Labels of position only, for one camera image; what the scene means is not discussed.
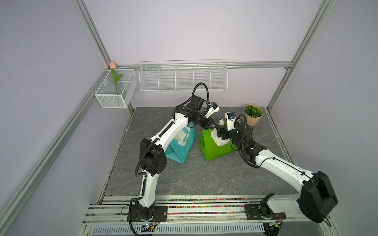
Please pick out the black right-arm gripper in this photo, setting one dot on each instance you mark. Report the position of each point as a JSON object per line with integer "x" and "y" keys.
{"x": 223, "y": 131}

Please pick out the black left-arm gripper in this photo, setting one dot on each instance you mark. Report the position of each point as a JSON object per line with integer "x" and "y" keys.
{"x": 207, "y": 125}

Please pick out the green shopping bag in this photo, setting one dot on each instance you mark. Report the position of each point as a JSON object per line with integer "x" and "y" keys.
{"x": 209, "y": 147}

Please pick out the teal shopping bag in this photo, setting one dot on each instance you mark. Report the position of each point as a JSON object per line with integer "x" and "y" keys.
{"x": 180, "y": 153}

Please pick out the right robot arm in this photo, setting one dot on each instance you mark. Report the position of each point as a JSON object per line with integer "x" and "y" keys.
{"x": 315, "y": 197}

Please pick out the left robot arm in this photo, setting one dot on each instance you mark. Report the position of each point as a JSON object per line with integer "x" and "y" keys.
{"x": 152, "y": 158}

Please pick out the beige plant pot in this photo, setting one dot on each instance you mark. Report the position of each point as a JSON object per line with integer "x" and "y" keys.
{"x": 252, "y": 121}

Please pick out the green potted plant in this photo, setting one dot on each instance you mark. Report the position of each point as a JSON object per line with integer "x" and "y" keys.
{"x": 253, "y": 111}

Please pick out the white mesh box basket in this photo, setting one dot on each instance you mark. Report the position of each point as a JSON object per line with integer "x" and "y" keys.
{"x": 106, "y": 92}

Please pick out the artificial pink tulip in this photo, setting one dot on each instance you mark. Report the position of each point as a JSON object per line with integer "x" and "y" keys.
{"x": 116, "y": 77}

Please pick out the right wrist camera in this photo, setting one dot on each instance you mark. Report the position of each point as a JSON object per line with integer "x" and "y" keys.
{"x": 230, "y": 120}

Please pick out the white wire wall basket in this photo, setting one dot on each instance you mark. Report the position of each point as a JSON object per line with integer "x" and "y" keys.
{"x": 182, "y": 75}

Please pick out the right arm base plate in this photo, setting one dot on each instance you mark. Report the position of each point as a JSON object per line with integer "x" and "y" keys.
{"x": 254, "y": 212}

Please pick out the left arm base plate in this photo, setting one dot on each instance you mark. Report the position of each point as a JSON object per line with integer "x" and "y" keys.
{"x": 154, "y": 213}

